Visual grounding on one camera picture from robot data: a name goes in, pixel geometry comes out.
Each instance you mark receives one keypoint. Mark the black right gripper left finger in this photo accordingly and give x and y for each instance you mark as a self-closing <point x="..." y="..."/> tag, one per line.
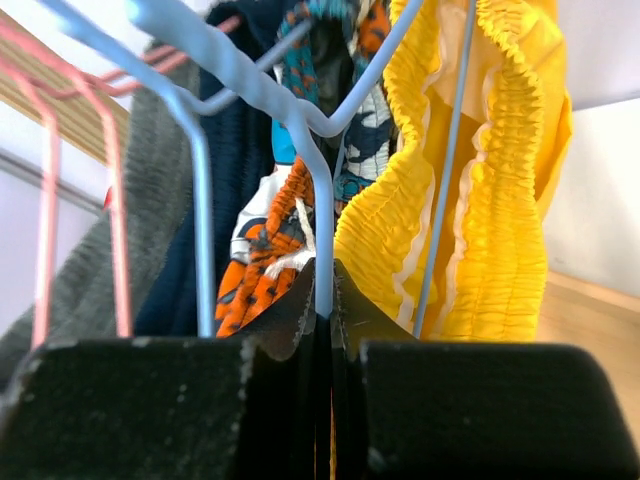
<point x="170" y="408"/>

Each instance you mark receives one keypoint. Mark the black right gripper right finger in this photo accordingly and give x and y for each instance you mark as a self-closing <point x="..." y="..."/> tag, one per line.
<point x="405" y="409"/>

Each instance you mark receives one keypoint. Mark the yellow shorts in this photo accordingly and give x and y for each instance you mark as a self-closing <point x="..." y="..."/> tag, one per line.
<point x="460" y="204"/>

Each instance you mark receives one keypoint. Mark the blue hanger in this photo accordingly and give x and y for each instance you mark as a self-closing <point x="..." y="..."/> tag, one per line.
<point x="307" y="117"/>
<point x="176" y="24"/>

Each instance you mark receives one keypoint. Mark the patterned blue orange shorts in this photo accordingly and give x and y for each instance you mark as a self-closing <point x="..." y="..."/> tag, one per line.
<point x="273" y="238"/>

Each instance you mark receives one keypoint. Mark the grey shorts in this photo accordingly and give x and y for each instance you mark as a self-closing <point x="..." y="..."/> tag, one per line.
<point x="158" y="179"/>

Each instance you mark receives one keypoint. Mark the navy blue shorts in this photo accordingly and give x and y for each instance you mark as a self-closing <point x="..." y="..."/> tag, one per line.
<point x="242" y="162"/>

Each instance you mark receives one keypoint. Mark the pink hanger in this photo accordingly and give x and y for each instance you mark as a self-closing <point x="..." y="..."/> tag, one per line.
<point x="88" y="86"/>
<point x="32" y="328"/>

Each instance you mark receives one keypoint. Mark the wooden clothes rack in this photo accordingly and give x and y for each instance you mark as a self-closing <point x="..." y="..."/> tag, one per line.
<point x="55" y="75"/>

